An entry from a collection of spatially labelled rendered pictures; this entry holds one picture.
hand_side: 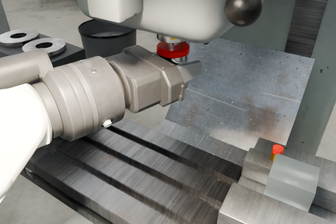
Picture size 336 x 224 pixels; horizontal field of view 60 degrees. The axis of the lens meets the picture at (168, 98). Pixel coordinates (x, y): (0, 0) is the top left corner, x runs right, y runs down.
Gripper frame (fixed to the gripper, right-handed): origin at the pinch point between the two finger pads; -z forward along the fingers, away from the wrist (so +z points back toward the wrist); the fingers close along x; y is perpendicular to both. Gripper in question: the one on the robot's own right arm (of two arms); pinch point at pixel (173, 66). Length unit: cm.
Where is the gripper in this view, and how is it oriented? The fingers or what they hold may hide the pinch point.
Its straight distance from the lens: 43.5
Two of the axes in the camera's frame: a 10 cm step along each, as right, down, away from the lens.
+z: -7.8, 3.3, -5.3
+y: -0.1, 8.4, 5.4
